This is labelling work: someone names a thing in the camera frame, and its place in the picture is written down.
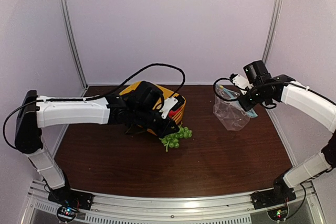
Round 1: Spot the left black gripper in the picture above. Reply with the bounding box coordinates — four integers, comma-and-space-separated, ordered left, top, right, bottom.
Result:
133, 106, 180, 139

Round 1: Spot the green plastic grape bunch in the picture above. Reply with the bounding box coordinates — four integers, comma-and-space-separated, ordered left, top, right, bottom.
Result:
160, 126, 193, 152

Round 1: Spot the clear zip top bag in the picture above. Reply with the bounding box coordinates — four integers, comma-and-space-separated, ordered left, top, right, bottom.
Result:
213, 96, 258, 131

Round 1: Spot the bright red plastic apple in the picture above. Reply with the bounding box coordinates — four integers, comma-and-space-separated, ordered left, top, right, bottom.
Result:
168, 107, 182, 118

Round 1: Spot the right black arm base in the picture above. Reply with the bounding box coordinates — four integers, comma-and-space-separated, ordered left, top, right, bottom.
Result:
251, 174, 296, 210

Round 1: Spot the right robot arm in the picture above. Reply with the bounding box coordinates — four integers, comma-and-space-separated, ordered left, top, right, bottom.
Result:
230, 60, 335, 204

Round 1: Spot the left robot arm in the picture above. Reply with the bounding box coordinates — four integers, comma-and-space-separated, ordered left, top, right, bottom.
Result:
14, 81, 185, 205

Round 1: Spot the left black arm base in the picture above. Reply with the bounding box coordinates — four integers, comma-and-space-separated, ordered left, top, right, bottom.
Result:
46, 172, 93, 210

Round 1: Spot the yellow plastic basket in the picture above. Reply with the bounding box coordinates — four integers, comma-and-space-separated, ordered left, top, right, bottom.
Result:
119, 81, 186, 138

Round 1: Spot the right circuit board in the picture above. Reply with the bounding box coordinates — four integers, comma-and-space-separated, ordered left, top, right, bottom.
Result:
267, 207, 289, 222

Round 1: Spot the circuit board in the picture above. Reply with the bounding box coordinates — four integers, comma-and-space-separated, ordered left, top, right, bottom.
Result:
56, 206, 79, 222
267, 207, 289, 222

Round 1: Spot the left circuit board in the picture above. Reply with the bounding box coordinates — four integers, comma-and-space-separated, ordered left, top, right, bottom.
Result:
56, 206, 79, 222

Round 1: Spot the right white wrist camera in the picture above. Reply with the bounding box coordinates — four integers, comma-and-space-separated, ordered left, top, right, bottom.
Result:
229, 73, 250, 90

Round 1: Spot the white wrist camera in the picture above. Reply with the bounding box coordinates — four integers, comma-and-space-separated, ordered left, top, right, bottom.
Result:
159, 97, 184, 119
229, 73, 250, 90

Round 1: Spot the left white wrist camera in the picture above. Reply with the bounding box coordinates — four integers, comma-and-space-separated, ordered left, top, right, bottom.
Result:
159, 97, 184, 119

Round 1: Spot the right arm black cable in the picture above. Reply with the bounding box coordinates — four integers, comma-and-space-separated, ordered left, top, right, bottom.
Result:
212, 77, 287, 109

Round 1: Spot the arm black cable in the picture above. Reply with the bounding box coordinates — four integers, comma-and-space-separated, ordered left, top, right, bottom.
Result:
212, 77, 287, 109
3, 63, 186, 151

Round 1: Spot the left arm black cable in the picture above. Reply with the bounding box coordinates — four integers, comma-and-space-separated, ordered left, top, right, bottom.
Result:
3, 63, 186, 151

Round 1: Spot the right aluminium frame post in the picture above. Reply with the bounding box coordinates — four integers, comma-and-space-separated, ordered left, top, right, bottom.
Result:
262, 0, 284, 64

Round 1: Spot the aluminium frame post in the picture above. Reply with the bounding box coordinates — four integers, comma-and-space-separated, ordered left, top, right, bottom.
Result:
60, 0, 88, 90
262, 0, 284, 64

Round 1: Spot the front aluminium rail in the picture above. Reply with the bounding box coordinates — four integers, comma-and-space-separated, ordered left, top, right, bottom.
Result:
19, 179, 326, 224

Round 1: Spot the left aluminium frame post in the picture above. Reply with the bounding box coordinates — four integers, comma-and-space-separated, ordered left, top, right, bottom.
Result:
60, 0, 88, 90

